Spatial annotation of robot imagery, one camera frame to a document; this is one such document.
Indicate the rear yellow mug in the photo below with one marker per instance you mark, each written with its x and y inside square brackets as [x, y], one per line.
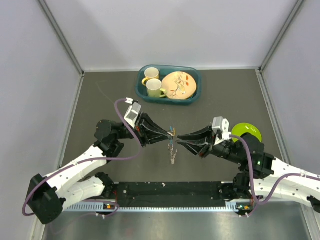
[150, 73]

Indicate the floral peach plate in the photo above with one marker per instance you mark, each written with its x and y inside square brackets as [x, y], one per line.
[179, 85]

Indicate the front yellow-green mug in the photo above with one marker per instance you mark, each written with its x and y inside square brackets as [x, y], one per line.
[154, 89]

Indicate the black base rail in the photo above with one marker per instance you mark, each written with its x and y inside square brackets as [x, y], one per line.
[212, 196]

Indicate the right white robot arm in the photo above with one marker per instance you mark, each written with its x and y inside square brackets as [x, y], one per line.
[262, 175]

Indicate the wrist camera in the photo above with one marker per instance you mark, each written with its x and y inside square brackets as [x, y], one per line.
[133, 112]
[220, 126]

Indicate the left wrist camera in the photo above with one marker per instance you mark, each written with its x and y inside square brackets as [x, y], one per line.
[133, 112]

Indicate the teal plastic tub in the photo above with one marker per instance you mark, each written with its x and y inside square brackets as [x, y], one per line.
[141, 90]

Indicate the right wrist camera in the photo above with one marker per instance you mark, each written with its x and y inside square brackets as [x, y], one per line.
[220, 126]

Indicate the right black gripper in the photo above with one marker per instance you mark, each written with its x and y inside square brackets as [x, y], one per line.
[200, 148]

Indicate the lime green plate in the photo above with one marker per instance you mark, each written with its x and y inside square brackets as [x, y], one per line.
[243, 128]

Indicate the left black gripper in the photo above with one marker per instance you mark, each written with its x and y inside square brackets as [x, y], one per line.
[142, 133]

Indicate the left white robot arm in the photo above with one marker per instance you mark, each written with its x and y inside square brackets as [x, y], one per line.
[48, 196]

